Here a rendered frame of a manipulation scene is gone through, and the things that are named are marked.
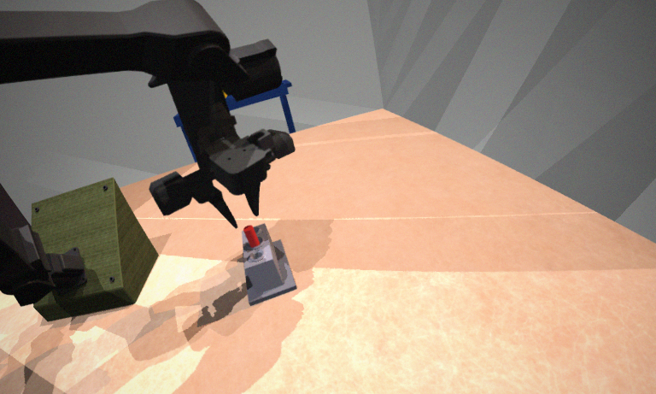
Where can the red peg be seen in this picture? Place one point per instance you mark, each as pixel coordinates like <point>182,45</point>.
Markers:
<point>251,236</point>

